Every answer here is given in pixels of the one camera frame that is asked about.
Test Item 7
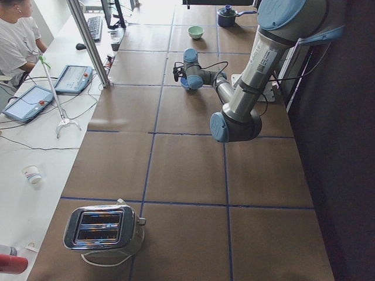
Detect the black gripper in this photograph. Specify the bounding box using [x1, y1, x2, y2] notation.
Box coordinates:
[173, 66, 185, 82]

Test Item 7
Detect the green bowl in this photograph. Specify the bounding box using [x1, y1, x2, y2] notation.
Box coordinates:
[187, 26, 204, 40]

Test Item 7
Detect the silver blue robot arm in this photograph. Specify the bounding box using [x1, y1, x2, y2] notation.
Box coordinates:
[173, 1, 347, 143]

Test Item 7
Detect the blue bowl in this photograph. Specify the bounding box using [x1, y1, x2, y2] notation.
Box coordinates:
[180, 77, 199, 90]

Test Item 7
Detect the blue saucepan with lid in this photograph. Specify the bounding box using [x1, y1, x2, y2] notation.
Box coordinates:
[217, 5, 257, 28]

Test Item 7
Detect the black keyboard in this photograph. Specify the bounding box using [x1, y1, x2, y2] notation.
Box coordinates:
[87, 16, 103, 42]

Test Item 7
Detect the computer monitor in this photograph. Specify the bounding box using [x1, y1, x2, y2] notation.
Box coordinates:
[101, 0, 126, 30]

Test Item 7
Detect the black computer mouse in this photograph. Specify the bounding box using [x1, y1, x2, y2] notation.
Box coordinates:
[76, 43, 86, 50]

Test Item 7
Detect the far blue teach pendant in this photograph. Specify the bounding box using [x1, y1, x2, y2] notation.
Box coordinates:
[54, 65, 93, 95]

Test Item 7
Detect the blue teach pendant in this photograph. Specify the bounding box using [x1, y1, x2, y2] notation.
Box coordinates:
[2, 85, 53, 123]
[54, 65, 93, 95]

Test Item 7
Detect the reacher grabber tool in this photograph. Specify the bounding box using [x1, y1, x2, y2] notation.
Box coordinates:
[39, 56, 82, 139]

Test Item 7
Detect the near blue teach pendant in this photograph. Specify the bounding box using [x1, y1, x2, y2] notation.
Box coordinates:
[2, 85, 53, 123]

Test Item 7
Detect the person in white shirt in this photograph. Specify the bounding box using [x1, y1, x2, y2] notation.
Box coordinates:
[1, 1, 47, 88]

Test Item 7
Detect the pale green chrome toaster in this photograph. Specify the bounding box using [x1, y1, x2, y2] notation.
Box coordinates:
[63, 204, 146, 258]

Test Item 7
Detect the paper cup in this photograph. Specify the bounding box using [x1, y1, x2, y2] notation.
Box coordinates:
[22, 165, 42, 184]

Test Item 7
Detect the red bottle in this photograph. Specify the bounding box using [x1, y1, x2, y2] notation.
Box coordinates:
[0, 254, 29, 275]

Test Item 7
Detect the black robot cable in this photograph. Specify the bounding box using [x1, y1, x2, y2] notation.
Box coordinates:
[175, 46, 326, 115]

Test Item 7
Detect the aluminium frame post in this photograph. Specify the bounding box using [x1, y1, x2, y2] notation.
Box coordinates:
[67, 0, 110, 88]

